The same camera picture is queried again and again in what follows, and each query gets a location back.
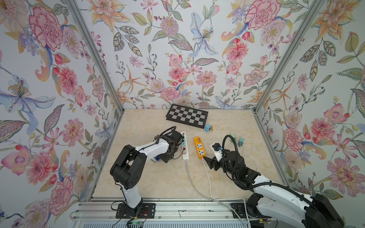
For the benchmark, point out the right aluminium corner post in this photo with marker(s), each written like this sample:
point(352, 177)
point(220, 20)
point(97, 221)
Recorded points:
point(303, 28)

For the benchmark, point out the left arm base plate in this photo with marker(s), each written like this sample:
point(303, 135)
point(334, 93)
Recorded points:
point(142, 211)

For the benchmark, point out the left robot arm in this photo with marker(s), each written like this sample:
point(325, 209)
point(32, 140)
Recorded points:
point(128, 168)

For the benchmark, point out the blue electric shaver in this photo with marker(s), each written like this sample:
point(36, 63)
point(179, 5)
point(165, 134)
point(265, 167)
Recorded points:
point(155, 159)

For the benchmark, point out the black white chessboard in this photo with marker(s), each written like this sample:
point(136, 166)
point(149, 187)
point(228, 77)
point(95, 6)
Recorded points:
point(188, 116)

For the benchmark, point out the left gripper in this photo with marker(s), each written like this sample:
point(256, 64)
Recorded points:
point(166, 158)

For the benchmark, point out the white power strip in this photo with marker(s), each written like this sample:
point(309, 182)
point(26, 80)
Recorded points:
point(185, 156)

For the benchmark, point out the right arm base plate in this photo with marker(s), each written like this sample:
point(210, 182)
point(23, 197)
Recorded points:
point(242, 209)

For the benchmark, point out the blue cylinder block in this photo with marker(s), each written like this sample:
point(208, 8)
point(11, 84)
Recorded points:
point(207, 128)

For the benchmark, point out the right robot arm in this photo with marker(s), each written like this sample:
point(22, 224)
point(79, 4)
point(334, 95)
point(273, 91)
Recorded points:
point(274, 200)

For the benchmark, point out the orange power strip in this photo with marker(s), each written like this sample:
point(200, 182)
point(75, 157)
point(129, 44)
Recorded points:
point(199, 147)

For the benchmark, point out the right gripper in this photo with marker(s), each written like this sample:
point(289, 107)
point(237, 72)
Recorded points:
point(212, 162)

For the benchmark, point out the left aluminium corner post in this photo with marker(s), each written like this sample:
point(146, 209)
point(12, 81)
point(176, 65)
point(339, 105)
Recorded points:
point(78, 18)

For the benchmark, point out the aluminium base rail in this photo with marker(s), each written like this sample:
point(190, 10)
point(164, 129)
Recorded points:
point(169, 214)

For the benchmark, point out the teal USB charger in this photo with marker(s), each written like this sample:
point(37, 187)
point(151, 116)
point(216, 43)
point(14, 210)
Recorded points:
point(241, 142)

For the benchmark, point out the teal charger on white strip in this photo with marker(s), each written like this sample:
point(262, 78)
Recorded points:
point(184, 140)

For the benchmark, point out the aluminium corner post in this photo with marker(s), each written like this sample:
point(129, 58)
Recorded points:
point(78, 18)
point(303, 28)

